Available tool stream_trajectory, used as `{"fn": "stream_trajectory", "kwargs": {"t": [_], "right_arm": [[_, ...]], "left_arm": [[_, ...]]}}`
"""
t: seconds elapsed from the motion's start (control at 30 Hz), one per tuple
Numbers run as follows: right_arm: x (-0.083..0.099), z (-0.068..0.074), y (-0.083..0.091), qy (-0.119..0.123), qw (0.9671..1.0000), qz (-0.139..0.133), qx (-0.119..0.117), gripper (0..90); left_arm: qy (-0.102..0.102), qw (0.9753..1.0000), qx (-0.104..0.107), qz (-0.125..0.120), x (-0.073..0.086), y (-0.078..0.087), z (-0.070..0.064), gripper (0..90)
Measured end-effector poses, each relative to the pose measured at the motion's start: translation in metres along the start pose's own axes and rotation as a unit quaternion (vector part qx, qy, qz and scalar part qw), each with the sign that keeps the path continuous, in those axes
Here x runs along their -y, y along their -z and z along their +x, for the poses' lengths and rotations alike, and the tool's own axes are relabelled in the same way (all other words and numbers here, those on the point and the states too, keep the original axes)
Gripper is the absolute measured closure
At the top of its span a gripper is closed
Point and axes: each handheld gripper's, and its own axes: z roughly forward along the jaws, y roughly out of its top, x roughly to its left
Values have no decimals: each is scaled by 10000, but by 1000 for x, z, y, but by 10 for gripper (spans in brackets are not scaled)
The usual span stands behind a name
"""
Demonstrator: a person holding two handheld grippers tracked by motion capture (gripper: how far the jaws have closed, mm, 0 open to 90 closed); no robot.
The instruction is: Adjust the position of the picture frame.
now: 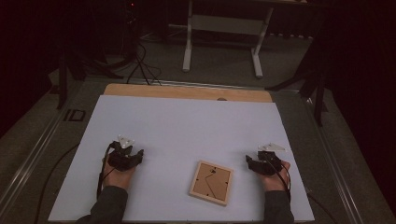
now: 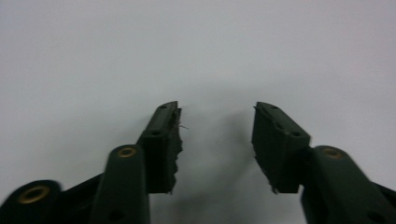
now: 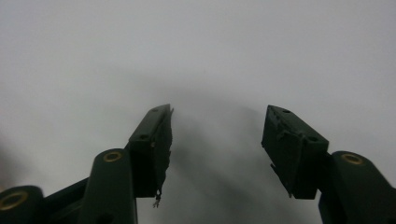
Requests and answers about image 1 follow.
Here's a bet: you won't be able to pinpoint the metal floor rail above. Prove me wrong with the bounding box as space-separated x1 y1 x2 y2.
302 94 366 224
0 104 69 217

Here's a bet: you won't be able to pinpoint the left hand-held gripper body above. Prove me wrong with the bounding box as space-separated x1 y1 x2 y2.
106 133 139 173

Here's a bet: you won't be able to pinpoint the person's left hand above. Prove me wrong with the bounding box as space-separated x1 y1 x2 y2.
102 154 137 191

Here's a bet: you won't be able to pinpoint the person's right hand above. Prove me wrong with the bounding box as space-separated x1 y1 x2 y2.
256 160 291 192

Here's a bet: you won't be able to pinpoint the thin black floor cable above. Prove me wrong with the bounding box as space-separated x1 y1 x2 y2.
33 142 81 224
306 190 340 224

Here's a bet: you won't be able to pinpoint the black metal stand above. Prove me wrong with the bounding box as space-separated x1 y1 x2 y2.
55 46 125 110

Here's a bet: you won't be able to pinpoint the wooden picture frame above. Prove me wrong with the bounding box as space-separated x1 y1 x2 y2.
188 160 234 207

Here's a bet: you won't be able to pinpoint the white table cover board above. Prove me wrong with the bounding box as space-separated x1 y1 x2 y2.
48 94 316 224

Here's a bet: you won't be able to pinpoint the white metal table frame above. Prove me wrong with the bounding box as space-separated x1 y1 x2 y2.
181 0 309 79

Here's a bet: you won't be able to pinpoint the black floor cables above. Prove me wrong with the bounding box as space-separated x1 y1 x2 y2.
125 40 163 87

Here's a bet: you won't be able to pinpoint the dark equipment with red light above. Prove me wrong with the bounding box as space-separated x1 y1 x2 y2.
122 0 140 62

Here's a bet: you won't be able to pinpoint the black tripod stand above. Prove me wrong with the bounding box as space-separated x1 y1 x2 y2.
265 31 329 127

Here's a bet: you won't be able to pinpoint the black floor socket plate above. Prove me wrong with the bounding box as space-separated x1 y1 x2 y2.
63 108 87 123

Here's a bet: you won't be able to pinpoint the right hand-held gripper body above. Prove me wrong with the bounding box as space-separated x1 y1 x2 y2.
252 142 287 176

